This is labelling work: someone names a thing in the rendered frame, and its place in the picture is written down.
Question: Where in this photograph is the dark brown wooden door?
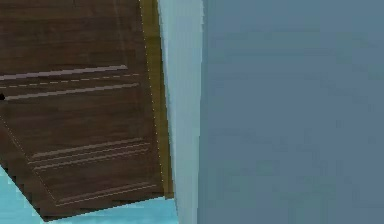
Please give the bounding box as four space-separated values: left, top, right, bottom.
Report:
0 0 175 223

